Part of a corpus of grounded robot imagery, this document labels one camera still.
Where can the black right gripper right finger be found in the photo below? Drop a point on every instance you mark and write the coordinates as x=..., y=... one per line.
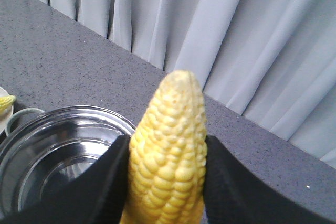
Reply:
x=234, y=194

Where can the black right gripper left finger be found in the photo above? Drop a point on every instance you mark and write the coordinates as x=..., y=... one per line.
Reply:
x=96, y=196

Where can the yellow corn cob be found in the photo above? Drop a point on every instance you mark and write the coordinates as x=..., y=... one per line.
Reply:
x=168, y=155
x=6, y=102

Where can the cream white plate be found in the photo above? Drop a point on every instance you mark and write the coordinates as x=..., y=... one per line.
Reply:
x=5, y=116

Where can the white pleated curtain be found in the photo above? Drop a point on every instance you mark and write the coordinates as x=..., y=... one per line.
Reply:
x=271, y=61

